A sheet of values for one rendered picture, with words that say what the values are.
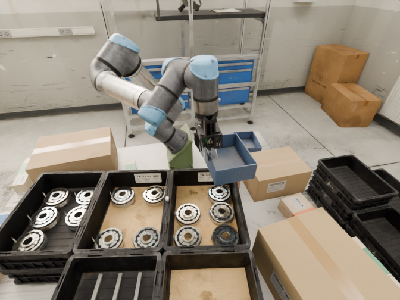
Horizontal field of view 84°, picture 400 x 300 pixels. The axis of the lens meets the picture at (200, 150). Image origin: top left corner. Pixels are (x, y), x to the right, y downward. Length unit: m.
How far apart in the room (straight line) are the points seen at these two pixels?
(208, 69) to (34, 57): 3.34
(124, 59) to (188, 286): 0.86
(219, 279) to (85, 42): 3.25
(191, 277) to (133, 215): 0.36
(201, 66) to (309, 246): 0.70
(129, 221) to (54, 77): 3.05
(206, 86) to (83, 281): 0.76
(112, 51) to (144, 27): 2.48
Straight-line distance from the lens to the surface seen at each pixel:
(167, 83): 0.67
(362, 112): 3.68
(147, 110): 0.65
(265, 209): 1.24
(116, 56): 0.98
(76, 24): 3.55
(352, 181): 1.94
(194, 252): 0.81
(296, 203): 1.21
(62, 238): 1.09
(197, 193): 1.08
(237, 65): 2.86
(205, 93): 0.62
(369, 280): 0.96
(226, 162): 0.87
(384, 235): 1.87
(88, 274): 0.97
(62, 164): 1.34
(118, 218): 1.05
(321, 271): 0.90
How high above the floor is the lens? 1.64
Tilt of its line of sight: 38 degrees down
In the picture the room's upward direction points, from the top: straight up
